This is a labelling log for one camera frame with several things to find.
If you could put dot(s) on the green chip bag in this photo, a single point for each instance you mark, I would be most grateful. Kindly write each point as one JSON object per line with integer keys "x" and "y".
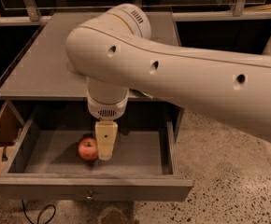
{"x": 143, "y": 93}

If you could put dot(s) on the metal railing frame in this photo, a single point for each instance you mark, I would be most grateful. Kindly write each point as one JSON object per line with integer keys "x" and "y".
{"x": 48, "y": 6}

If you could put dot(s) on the open grey top drawer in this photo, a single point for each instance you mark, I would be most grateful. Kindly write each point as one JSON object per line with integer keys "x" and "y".
{"x": 45, "y": 163}

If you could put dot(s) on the round floor drain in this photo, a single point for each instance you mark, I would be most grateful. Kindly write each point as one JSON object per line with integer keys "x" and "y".
{"x": 111, "y": 216}

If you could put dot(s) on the grey cabinet counter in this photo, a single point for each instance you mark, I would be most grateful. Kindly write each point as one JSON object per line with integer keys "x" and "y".
{"x": 43, "y": 73}

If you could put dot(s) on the brown cardboard box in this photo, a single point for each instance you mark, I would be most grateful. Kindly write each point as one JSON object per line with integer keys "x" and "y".
{"x": 10, "y": 128}

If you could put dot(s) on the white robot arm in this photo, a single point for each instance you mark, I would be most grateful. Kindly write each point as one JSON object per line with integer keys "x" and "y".
{"x": 230, "y": 87}

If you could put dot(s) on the red apple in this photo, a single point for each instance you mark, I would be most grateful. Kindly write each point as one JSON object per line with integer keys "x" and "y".
{"x": 87, "y": 149}

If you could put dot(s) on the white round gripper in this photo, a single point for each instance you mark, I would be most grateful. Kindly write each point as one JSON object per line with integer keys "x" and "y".
{"x": 106, "y": 110}

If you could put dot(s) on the metal drawer knob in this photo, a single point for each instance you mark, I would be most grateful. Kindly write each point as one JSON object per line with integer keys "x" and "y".
{"x": 89, "y": 197}

